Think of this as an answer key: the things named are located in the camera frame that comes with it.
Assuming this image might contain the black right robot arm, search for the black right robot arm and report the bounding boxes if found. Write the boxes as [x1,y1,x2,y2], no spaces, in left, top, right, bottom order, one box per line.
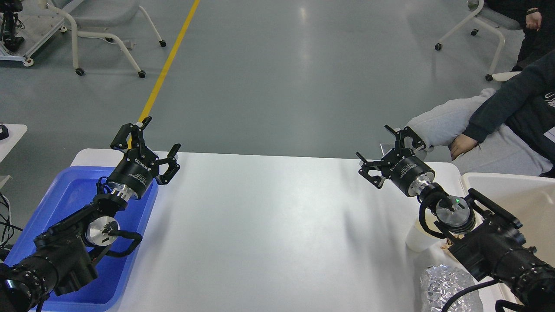
[357,126,555,312]

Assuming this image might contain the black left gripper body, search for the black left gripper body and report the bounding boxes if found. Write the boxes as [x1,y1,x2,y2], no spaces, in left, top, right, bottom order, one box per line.
[107,151,159,200]

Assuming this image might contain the white chair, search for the white chair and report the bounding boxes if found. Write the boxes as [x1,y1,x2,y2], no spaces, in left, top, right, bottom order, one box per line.
[38,0,167,78]
[435,0,523,81]

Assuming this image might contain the black cables at left edge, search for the black cables at left edge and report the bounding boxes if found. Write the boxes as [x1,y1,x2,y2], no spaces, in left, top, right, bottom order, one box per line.
[0,191,22,260]

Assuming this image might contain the seated person's hand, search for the seated person's hand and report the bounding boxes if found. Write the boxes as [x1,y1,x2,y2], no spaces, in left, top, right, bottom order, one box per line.
[450,134,478,160]

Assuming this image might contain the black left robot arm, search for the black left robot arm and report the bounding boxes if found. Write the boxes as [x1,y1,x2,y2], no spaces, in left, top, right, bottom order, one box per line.
[1,116,181,312]

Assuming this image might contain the white chair left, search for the white chair left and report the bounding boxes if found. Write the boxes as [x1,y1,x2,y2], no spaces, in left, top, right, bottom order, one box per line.
[38,0,167,78]

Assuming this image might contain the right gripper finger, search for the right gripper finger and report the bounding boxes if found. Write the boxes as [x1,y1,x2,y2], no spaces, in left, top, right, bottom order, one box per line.
[384,125,427,159]
[356,151,396,189]

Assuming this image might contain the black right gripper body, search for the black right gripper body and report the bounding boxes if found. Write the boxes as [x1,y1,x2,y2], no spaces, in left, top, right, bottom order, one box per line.
[387,156,435,197]

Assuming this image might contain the black device on side table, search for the black device on side table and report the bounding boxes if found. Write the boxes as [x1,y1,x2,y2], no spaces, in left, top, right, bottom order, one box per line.
[0,124,10,140]

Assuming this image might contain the white chair right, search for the white chair right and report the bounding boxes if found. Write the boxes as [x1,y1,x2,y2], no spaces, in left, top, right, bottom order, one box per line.
[435,0,523,81]

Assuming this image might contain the seated person grey trousers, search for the seated person grey trousers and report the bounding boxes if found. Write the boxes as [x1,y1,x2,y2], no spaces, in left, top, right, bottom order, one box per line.
[405,49,555,177]

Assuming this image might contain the white equipment cart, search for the white equipment cart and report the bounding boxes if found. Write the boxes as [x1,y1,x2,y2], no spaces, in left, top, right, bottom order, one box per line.
[0,0,67,67]

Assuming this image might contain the small grey floor plate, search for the small grey floor plate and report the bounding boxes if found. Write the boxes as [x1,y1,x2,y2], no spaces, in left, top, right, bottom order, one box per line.
[380,143,395,156]

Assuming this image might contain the white side table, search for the white side table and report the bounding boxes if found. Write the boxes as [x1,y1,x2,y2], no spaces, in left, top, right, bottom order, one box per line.
[0,123,28,162]

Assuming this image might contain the blue plastic bin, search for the blue plastic bin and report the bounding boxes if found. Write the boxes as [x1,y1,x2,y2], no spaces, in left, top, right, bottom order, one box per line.
[5,166,159,312]

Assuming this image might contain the crumpled aluminium foil ball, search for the crumpled aluminium foil ball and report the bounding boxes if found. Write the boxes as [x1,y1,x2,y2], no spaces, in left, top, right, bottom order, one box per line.
[420,264,483,312]

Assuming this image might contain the white paper cup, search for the white paper cup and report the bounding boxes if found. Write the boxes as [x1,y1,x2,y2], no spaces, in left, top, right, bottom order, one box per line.
[405,218,445,252]

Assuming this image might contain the second person's hand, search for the second person's hand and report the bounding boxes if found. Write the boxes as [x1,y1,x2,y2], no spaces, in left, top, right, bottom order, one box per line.
[525,8,542,30]

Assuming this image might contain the white plastic bin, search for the white plastic bin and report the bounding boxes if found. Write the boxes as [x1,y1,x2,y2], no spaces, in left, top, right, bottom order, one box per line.
[460,172,555,312]

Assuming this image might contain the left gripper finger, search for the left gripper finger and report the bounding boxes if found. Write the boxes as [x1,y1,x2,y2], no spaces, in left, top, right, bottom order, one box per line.
[110,116,153,159]
[153,143,182,185]

